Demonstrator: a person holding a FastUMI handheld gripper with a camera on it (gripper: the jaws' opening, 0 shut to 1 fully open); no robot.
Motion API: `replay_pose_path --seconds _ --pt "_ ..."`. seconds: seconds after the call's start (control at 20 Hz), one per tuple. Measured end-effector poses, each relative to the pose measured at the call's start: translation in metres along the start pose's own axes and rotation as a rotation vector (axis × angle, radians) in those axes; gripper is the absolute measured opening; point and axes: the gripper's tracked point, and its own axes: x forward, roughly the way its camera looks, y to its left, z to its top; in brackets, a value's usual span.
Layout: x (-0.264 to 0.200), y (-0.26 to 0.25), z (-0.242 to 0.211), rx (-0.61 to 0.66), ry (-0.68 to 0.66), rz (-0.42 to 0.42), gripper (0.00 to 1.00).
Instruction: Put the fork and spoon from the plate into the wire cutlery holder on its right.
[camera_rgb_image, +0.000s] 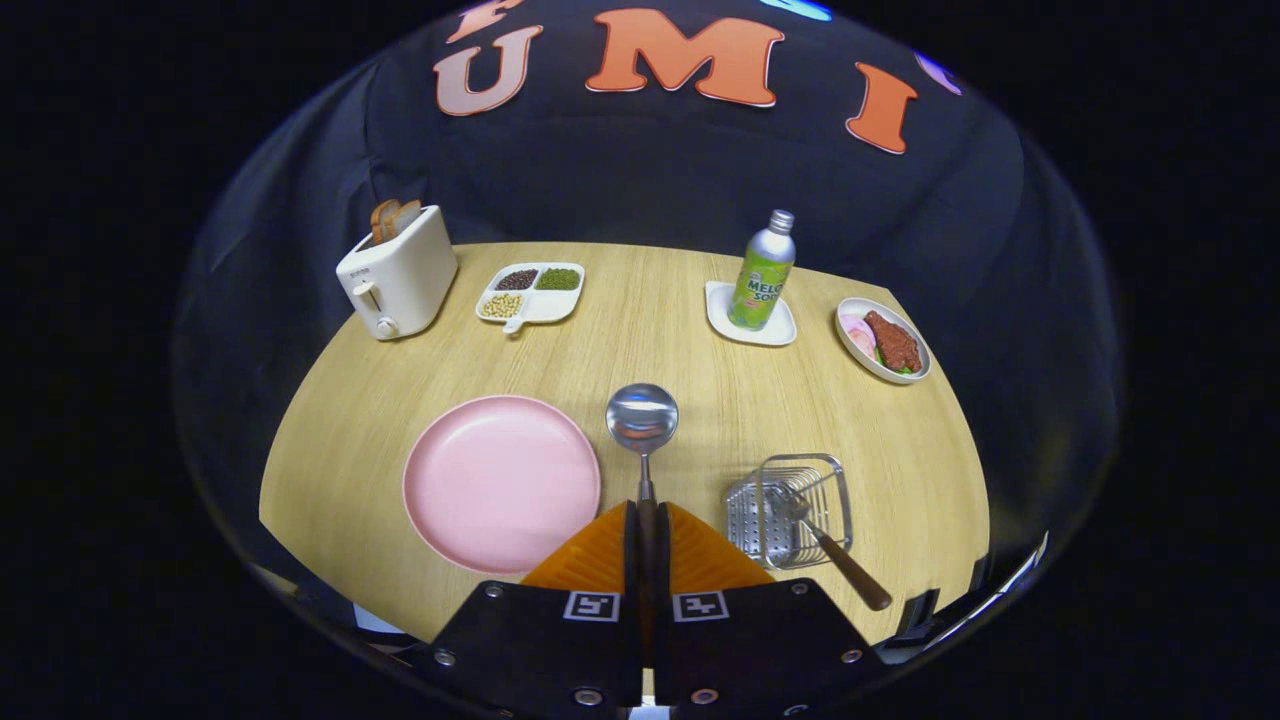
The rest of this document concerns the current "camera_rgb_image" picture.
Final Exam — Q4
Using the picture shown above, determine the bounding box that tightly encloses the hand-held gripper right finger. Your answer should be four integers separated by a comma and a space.
650, 501, 886, 716

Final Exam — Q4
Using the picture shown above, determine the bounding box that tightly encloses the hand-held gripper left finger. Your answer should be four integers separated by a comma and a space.
430, 501, 646, 716

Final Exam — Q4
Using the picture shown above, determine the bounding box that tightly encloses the metal spoon with wooden handle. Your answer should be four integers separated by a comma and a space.
605, 383, 680, 521

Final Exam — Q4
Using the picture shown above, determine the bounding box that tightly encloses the metal fork with wooden handle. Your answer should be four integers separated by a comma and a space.
780, 488, 893, 612

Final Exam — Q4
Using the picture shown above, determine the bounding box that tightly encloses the pink round plate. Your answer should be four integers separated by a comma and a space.
402, 395, 602, 576

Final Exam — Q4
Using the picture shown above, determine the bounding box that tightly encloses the white square coaster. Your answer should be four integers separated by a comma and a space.
704, 281, 798, 347

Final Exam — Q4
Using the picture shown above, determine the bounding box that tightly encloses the white divided snack dish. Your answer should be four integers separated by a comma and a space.
474, 262, 586, 335

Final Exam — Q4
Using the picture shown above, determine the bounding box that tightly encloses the white bowl with food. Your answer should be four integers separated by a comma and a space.
834, 297, 933, 385

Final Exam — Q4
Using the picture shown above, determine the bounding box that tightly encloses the green soda bottle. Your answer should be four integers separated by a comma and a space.
727, 209, 797, 332

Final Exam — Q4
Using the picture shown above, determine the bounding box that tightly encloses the red-brown meat piece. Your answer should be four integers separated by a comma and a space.
864, 310, 923, 374

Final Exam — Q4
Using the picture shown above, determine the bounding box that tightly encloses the white toaster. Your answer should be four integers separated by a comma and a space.
335, 205, 459, 342

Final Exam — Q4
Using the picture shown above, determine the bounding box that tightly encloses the black backdrop cloth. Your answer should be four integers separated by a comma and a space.
170, 0, 1126, 621

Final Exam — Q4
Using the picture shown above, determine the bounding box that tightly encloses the metal wire cutlery basket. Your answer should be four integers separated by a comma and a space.
724, 453, 854, 572

